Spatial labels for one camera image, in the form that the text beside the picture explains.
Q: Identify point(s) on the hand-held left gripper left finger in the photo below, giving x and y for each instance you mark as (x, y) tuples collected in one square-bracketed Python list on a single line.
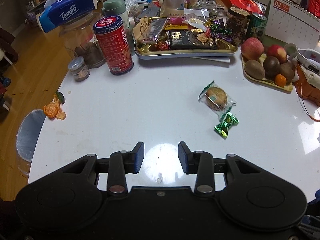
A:
[(138, 157)]

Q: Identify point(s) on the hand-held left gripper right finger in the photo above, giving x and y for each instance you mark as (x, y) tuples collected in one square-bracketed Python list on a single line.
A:
[(182, 157)]

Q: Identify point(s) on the golden metal tray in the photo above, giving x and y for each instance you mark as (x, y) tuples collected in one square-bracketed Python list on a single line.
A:
[(186, 52)]

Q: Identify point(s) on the green foil candy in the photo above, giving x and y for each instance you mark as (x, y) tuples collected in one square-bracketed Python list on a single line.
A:
[(226, 125)]

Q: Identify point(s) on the round cookie in clear wrapper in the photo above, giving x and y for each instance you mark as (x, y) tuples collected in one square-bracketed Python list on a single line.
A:
[(217, 99)]

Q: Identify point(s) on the tangerine peel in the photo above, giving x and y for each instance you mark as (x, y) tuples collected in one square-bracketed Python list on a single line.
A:
[(61, 115)]

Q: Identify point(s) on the green leaf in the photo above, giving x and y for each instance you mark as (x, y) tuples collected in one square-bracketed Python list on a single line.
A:
[(60, 97)]

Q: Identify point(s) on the peeled tangerine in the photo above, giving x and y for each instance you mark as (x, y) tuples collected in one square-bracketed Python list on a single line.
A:
[(51, 110)]

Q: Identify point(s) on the white papers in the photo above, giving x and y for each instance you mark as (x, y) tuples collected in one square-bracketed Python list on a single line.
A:
[(215, 59)]

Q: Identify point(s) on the small grey lidded jar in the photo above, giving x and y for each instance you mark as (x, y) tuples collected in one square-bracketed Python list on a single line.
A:
[(78, 68)]

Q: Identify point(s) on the grey blue chair seat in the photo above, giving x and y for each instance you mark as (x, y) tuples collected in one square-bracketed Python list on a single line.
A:
[(28, 135)]

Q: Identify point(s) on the red tin can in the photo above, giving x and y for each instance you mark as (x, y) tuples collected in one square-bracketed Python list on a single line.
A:
[(115, 47)]

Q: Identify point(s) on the light brown kiwi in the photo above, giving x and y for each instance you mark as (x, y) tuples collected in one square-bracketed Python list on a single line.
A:
[(254, 69)]

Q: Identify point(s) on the red foil candy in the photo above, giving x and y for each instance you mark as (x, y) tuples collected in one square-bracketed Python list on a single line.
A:
[(162, 45)]

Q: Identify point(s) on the black cracker packet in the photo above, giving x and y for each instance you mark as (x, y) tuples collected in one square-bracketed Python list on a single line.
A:
[(192, 40)]

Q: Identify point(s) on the small orange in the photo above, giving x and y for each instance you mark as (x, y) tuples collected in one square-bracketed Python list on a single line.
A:
[(280, 80)]

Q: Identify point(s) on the yellow fruit tray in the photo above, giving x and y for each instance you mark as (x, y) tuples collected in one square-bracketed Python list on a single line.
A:
[(288, 88)]

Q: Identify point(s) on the dark brown round fruit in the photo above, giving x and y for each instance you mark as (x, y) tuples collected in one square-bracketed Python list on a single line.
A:
[(272, 66)]

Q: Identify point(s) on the large glass jar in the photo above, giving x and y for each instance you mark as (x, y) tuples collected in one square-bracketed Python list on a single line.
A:
[(82, 42)]

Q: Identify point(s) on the dark silver foil packet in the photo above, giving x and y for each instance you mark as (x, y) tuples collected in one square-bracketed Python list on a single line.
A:
[(152, 30)]

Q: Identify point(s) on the large pale red apple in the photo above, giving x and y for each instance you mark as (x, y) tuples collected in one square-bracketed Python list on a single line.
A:
[(252, 48)]

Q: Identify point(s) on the yellow brown bar packet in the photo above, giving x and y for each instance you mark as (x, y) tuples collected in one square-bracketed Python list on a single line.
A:
[(175, 27)]

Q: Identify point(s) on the tan printed paper packet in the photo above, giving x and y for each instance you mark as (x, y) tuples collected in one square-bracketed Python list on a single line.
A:
[(141, 26)]

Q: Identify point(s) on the pile of purple foil candies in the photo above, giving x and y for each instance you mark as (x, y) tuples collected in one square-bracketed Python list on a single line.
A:
[(222, 28)]

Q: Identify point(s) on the pink snack packet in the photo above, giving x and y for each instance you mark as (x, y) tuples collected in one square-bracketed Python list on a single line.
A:
[(178, 20)]

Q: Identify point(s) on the small dark red apple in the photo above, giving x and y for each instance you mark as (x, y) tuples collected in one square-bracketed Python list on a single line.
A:
[(277, 53)]

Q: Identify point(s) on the clear plastic wrapper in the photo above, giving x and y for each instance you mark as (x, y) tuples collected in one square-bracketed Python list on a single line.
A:
[(197, 17)]

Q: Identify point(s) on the brown patterned can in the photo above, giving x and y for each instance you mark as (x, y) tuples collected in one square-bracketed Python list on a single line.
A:
[(236, 26)]

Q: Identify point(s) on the orange bag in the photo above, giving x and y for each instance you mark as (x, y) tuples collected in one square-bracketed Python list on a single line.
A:
[(307, 90)]

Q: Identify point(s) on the mint green thermos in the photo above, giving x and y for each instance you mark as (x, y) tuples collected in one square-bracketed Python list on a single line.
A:
[(115, 10)]

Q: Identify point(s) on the green drink can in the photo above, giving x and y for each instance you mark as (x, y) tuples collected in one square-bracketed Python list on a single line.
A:
[(257, 26)]

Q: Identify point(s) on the white cup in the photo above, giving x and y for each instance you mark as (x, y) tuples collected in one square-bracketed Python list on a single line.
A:
[(291, 48)]

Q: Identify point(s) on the small clear glass jar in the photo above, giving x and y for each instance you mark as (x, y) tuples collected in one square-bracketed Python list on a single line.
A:
[(207, 3)]

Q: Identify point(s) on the blue tissue pack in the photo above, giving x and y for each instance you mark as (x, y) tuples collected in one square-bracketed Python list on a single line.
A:
[(67, 11)]

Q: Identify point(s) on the red box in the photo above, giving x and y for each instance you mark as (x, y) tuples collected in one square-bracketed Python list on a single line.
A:
[(241, 3)]

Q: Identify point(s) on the desk calendar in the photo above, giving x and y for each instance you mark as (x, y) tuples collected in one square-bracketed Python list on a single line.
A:
[(290, 22)]

